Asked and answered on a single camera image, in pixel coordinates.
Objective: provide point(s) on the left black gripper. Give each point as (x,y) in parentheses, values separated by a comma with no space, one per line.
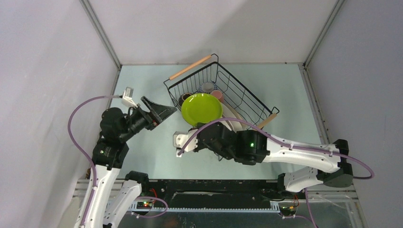
(158,112)

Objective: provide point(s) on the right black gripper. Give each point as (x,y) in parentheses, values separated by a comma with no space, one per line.
(200,146)

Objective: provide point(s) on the lime green plate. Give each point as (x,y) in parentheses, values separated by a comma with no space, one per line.
(201,108)

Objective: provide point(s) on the green rim Hao Wei plate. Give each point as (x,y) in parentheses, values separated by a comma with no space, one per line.
(232,125)

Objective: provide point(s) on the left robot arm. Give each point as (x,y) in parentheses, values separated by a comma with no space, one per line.
(107,160)

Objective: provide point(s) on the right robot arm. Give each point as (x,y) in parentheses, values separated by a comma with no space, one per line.
(322,163)

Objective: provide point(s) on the dark brown glazed bowl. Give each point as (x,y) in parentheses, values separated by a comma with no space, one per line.
(182,98)

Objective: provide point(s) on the large pink cup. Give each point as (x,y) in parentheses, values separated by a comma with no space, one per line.
(218,94)

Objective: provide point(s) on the blue white patterned cup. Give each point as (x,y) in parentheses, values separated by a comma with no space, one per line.
(207,87)

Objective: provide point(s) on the left controller board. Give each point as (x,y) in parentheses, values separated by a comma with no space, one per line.
(144,205)

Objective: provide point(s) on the controller board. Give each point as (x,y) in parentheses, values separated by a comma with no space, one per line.
(288,211)
(144,205)

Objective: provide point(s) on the right controller board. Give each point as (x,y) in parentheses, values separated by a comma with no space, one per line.
(288,211)

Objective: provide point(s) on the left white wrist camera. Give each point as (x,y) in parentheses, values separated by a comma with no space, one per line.
(127,97)

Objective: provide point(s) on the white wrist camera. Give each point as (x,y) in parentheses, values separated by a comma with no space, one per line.
(180,138)
(127,97)

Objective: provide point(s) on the left wooden rack handle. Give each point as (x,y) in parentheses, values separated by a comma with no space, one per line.
(191,66)

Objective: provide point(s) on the wooden rack handle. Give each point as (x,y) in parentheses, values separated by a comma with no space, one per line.
(267,121)
(191,66)

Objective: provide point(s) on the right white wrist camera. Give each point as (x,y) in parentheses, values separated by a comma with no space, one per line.
(180,138)

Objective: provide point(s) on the black wire dish rack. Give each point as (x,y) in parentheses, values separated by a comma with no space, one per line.
(236,95)

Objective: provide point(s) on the right wooden rack handle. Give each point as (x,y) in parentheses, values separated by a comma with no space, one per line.
(267,121)

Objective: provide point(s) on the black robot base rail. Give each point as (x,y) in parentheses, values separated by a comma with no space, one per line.
(220,194)

